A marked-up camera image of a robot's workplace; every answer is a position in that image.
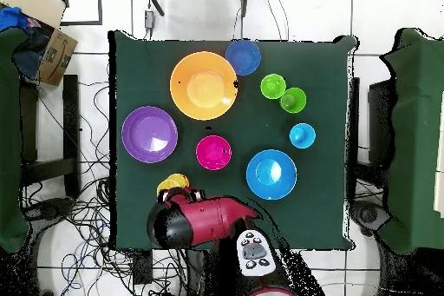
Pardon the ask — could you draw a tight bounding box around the yellow translucent cup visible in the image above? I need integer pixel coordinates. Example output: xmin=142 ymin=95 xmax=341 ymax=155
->
xmin=156 ymin=173 xmax=190 ymax=197

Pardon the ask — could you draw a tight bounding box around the orange cup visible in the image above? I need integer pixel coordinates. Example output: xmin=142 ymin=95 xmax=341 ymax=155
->
xmin=172 ymin=173 xmax=191 ymax=191

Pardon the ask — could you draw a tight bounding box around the pink-red small bowl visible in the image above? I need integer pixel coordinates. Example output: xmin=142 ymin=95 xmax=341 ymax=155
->
xmin=195 ymin=135 xmax=233 ymax=172

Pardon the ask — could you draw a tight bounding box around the purple bowl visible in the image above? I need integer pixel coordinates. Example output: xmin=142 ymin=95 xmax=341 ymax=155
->
xmin=121 ymin=105 xmax=179 ymax=164

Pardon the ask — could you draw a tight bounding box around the black floor box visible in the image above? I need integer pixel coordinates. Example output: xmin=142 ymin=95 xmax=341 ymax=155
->
xmin=132 ymin=249 xmax=153 ymax=285

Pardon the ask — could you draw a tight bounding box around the light blue bowl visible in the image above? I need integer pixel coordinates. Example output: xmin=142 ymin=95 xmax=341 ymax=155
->
xmin=245 ymin=148 xmax=298 ymax=201

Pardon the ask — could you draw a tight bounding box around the large orange bowl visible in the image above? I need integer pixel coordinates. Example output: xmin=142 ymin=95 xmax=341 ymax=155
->
xmin=169 ymin=50 xmax=239 ymax=122

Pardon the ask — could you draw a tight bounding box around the light blue cup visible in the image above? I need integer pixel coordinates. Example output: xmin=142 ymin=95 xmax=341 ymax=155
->
xmin=289 ymin=122 xmax=317 ymax=150

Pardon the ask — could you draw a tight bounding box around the dark green tablecloth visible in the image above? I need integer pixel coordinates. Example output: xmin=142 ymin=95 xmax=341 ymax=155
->
xmin=108 ymin=30 xmax=358 ymax=252

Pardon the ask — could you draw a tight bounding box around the light green cup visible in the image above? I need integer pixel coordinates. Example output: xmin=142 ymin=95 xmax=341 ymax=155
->
xmin=260 ymin=73 xmax=288 ymax=100

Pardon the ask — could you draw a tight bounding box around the dark blue small bowl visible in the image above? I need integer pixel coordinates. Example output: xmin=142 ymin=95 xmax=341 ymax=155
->
xmin=225 ymin=39 xmax=262 ymax=77

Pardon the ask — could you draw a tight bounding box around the green cloth covered table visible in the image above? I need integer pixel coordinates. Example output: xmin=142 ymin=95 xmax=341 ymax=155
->
xmin=379 ymin=27 xmax=444 ymax=255
xmin=0 ymin=26 xmax=30 ymax=253

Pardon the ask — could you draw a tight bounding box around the cardboard box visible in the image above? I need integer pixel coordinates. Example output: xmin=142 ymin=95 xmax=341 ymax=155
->
xmin=0 ymin=0 xmax=79 ymax=88

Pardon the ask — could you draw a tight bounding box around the blue cloth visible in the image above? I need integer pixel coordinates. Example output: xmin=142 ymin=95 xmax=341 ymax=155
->
xmin=0 ymin=6 xmax=29 ymax=31

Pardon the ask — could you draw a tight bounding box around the black pedestal base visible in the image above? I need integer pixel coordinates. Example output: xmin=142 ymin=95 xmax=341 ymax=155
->
xmin=348 ymin=200 xmax=393 ymax=238
xmin=22 ymin=196 xmax=75 ymax=222

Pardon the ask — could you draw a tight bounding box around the black stool frame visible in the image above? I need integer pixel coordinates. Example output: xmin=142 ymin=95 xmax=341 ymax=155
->
xmin=20 ymin=74 xmax=82 ymax=198

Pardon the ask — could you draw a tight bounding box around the thin black frame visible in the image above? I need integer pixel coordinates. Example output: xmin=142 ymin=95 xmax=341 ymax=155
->
xmin=51 ymin=0 xmax=104 ymax=27

